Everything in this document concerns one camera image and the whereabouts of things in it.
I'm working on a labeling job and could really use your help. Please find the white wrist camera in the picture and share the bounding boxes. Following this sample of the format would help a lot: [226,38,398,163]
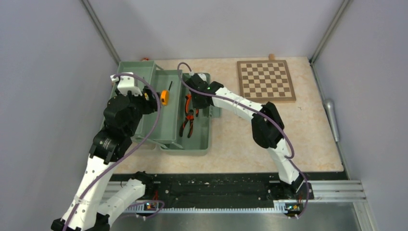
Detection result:
[110,75,142,96]
[190,72,207,81]

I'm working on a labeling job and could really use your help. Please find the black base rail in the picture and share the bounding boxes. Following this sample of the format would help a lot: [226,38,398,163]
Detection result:
[105,173,315,211]

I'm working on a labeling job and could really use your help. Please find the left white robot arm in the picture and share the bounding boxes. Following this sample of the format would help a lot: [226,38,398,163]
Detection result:
[51,89,161,231]

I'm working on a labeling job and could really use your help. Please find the orange diagonal cutters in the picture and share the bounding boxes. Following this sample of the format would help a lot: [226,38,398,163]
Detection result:
[179,110,195,139]

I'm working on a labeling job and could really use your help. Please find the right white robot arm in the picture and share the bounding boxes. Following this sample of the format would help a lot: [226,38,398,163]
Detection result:
[181,74,305,198]

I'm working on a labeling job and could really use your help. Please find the green plastic toolbox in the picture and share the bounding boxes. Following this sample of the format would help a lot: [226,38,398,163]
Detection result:
[98,60,222,157]

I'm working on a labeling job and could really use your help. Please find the orange combination pliers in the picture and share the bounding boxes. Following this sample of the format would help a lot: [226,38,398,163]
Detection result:
[184,93,199,117]

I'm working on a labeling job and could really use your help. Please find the grey metal flashlight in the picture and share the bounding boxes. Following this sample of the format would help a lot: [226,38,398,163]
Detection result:
[323,99,340,142]

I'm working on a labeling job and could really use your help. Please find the orange tape measure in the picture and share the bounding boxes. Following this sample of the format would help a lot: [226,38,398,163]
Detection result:
[160,81,173,106]

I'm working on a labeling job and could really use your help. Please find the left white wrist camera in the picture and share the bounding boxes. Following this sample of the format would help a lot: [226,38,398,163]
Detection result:
[110,75,142,96]

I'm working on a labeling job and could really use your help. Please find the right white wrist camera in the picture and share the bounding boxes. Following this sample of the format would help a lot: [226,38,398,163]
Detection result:
[190,72,207,81]

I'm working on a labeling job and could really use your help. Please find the wooden chessboard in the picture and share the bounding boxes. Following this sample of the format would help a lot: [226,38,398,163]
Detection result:
[237,60,296,103]

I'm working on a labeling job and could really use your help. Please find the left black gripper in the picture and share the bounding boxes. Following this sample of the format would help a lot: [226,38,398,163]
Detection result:
[116,85,161,136]

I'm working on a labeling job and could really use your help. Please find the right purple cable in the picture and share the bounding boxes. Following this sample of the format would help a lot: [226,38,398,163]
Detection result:
[177,62,310,219]

